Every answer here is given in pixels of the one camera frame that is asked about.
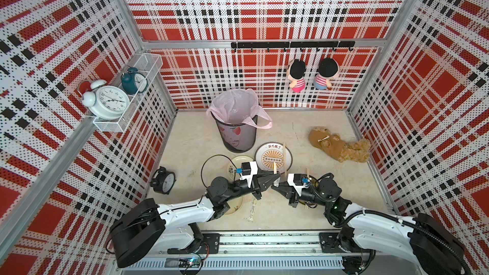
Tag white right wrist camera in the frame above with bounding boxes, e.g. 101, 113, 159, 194
287, 174, 310, 197

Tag black mesh waste bin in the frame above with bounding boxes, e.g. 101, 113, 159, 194
211, 114, 257, 153

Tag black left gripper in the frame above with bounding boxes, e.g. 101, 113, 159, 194
223, 169, 279, 202

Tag white plate with teal rim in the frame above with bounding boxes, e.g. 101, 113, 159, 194
254, 142, 293, 173

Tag brown teddy bear plush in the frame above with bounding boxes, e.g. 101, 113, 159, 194
308, 127, 371, 163

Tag blue striped hanging doll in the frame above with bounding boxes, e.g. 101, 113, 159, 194
313, 58, 339, 90

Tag black wall hook rail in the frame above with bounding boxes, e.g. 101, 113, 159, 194
230, 41, 356, 50

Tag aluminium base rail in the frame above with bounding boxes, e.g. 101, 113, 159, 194
113, 229, 376, 274

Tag teal alarm clock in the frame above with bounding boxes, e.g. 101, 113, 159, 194
121, 67, 148, 95

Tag black alarm clock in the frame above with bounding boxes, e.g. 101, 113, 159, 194
150, 166, 176, 195

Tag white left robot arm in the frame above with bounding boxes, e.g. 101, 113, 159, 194
110, 172, 280, 268

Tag wrapped disposable chopsticks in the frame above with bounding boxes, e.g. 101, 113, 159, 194
247, 199, 258, 222

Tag white wire wall shelf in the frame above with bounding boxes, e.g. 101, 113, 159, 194
81, 53, 166, 132

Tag cream plate with flower print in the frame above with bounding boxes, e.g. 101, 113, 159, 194
227, 155, 253, 182

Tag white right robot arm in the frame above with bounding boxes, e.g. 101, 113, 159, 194
272, 173, 472, 274

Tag white twin-bell alarm clock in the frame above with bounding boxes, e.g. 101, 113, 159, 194
81, 80, 130, 120

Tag yellow patterned plate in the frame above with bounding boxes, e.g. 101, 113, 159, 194
306, 176, 319, 188

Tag pink striped hanging doll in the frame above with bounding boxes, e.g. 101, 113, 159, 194
287, 59, 306, 93

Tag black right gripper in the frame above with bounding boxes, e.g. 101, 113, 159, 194
271, 181, 329, 210

